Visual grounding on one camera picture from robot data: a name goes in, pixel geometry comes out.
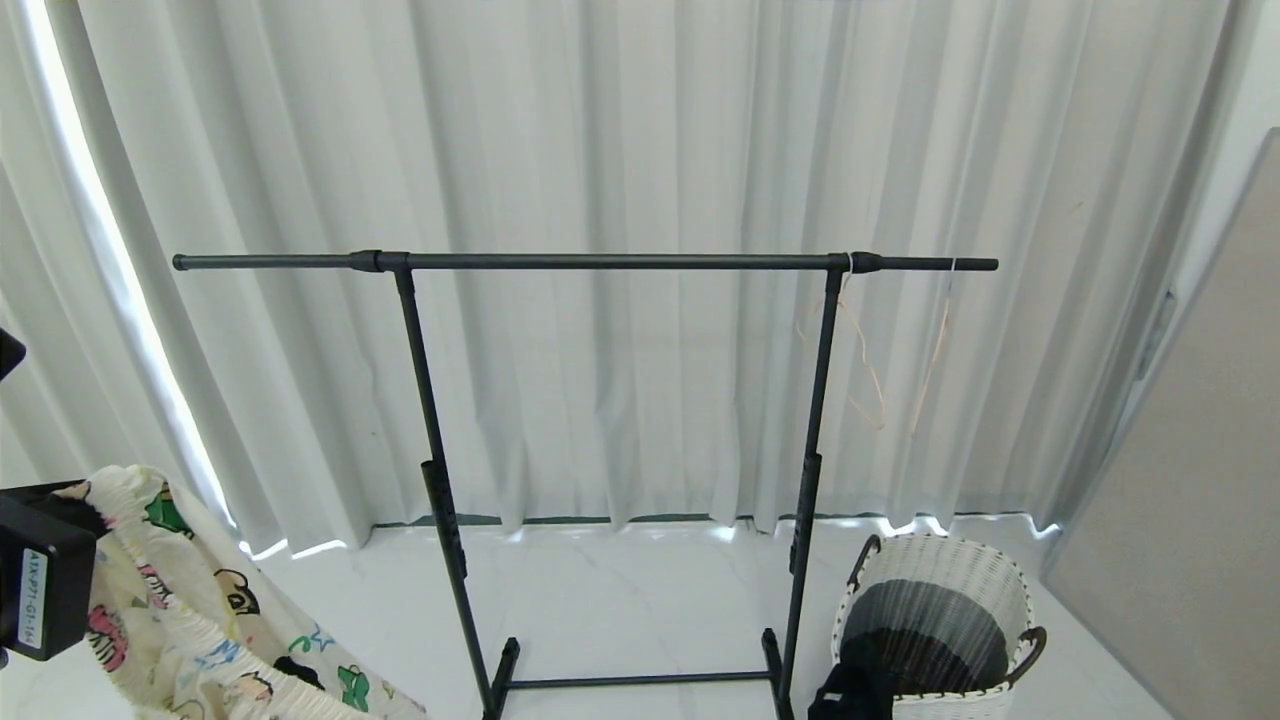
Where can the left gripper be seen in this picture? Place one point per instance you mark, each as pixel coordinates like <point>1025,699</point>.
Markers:
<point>65,600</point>

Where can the cream printed garment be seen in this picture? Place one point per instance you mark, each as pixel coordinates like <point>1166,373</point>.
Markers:
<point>180,620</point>

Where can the black clothes rack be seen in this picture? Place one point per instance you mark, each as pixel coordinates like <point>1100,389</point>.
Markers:
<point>600,262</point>

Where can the pink clothes hanger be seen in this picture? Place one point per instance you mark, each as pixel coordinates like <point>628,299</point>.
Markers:
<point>873,385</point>
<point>932,360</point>

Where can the white laundry basket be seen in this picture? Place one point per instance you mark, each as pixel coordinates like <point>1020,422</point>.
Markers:
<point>940,565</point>

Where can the white curtain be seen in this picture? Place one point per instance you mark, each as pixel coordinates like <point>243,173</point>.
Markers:
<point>600,150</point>

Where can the black garment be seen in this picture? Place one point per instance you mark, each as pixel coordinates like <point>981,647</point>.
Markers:
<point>850,695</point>

